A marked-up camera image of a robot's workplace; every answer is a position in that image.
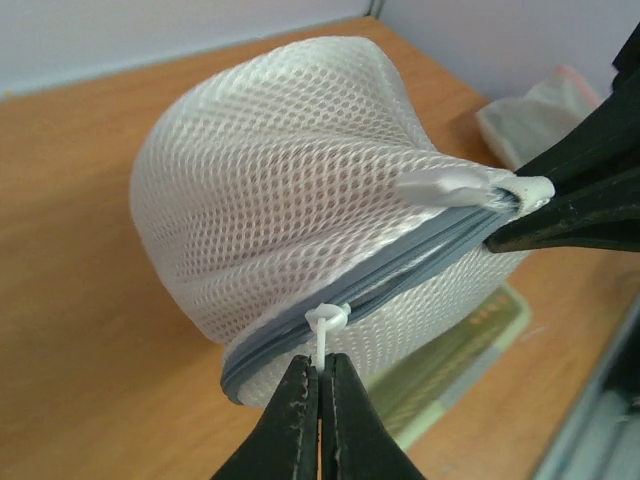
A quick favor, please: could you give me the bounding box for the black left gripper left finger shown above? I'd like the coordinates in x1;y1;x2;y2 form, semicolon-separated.
212;355;319;480

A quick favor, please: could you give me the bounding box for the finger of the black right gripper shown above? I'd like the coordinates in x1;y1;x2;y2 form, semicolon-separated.
485;169;639;253
514;64;640;189

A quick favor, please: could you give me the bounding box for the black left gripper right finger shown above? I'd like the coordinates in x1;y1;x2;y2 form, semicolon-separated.
321;353;425;480

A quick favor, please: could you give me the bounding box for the white mesh laundry bag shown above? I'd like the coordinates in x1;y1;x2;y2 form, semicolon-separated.
130;36;555;407

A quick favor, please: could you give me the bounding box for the pink-rimmed mesh laundry bag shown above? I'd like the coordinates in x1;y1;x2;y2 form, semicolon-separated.
476;66;602;170

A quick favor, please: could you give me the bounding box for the green plastic basket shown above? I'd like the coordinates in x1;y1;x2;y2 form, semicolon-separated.
365;284;531;451

